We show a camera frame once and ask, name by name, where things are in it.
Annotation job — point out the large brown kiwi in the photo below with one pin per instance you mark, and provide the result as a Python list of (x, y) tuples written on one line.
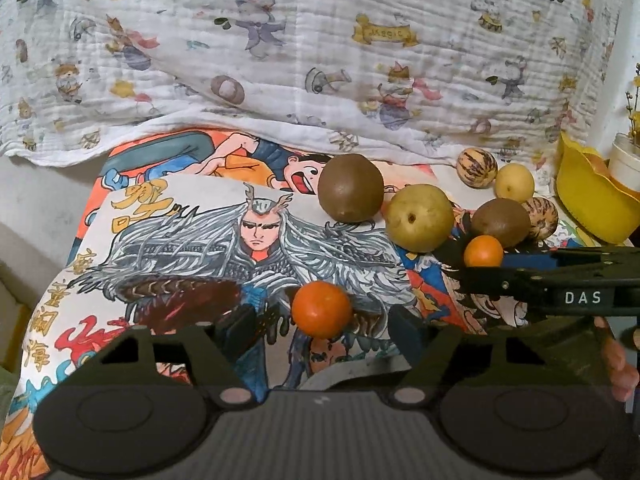
[(350, 187)]

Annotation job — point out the large orange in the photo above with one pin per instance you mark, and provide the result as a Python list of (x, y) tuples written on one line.
[(321, 309)]

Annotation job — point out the white-haired figure drawing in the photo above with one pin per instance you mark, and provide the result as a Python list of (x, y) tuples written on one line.
[(200, 240)]

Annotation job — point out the cartoon boy drawing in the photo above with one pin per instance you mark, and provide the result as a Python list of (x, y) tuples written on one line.
[(240, 155)]

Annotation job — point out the striped pepino melon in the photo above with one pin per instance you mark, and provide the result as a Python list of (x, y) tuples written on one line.
[(476, 167), (544, 217)]

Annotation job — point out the yellow flower-shaped bowl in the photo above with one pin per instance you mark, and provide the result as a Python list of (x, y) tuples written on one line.
[(592, 200)]

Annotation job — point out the small brown kiwi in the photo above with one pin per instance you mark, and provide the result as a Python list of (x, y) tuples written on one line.
[(500, 222)]

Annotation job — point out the white printed blanket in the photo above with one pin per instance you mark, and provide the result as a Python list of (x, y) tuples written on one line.
[(300, 60)]

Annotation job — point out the small orange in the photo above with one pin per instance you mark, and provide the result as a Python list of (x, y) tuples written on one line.
[(483, 251)]

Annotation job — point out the large yellow pear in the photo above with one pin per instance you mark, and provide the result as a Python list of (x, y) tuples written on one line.
[(421, 217)]

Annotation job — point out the white vase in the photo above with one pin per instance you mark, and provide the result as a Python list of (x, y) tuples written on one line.
[(625, 162)]

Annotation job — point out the small yellow pear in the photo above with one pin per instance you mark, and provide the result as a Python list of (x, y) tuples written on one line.
[(514, 182)]

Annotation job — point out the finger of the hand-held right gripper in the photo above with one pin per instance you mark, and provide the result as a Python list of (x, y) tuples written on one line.
[(492, 282), (527, 260)]

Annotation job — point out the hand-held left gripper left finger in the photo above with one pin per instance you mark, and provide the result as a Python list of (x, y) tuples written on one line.
[(239, 327)]

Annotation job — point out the person's right hand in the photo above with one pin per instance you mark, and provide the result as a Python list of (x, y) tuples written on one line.
[(616, 360)]

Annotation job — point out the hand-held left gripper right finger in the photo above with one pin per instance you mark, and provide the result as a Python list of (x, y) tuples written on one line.
[(407, 330)]

